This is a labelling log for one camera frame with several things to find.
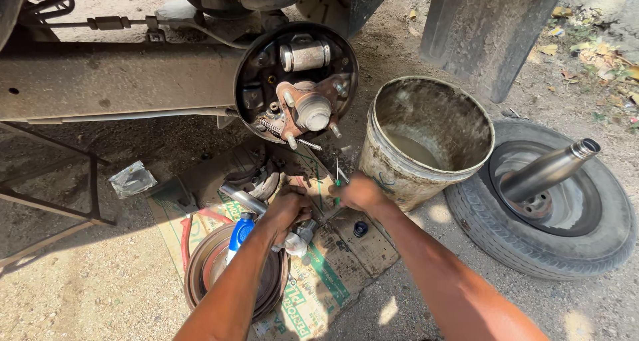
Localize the person's left hand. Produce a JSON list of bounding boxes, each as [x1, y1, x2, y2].
[[261, 185, 314, 242]]

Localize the person's right hand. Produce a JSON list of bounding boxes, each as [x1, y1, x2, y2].
[[328, 173, 395, 216]]

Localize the green handled screwdriver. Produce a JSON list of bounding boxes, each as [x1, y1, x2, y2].
[[333, 157, 343, 207]]

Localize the grey metal brake cylinder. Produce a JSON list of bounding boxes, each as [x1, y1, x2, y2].
[[285, 218, 320, 258]]

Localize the brake shoes assembly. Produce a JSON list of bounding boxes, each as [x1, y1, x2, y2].
[[220, 144, 281, 202]]

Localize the blue spray bottle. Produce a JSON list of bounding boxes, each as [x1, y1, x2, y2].
[[226, 211, 256, 266]]

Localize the coiled brake spring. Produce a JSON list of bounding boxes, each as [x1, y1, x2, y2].
[[257, 116, 323, 152]]

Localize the brown printed cardboard sheet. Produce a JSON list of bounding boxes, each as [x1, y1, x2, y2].
[[145, 146, 400, 341]]

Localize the rusty wheel hub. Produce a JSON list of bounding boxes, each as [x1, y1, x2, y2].
[[276, 74, 350, 150]]

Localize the dirty plastic bucket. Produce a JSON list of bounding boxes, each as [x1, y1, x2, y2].
[[357, 76, 496, 213]]

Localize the rusty brake drum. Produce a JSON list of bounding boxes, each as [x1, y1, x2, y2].
[[183, 223, 291, 323]]

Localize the round brake backing plate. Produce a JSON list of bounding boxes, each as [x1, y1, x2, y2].
[[234, 22, 360, 144]]

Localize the silver wheel cylinder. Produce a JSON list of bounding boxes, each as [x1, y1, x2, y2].
[[279, 34, 332, 73]]

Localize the clear plastic packet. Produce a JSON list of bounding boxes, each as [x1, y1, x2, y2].
[[108, 160, 158, 200]]

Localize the black spare tyre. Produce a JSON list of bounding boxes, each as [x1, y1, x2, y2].
[[444, 119, 638, 281]]

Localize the steel exhaust pipe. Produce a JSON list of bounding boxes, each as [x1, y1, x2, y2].
[[500, 138, 602, 203]]

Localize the black mud flap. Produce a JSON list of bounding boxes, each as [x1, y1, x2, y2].
[[418, 0, 566, 104]]

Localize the rear axle beam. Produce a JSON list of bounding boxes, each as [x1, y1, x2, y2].
[[0, 41, 250, 124]]

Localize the heap of dry leaves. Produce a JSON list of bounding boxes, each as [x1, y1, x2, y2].
[[529, 4, 639, 132]]

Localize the steel pipe handle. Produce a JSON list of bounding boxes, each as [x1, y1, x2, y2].
[[219, 181, 270, 216]]

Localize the red handled pliers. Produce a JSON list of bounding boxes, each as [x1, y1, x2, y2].
[[180, 207, 234, 273]]

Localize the metal stand frame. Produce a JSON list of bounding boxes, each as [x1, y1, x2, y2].
[[0, 121, 118, 269]]

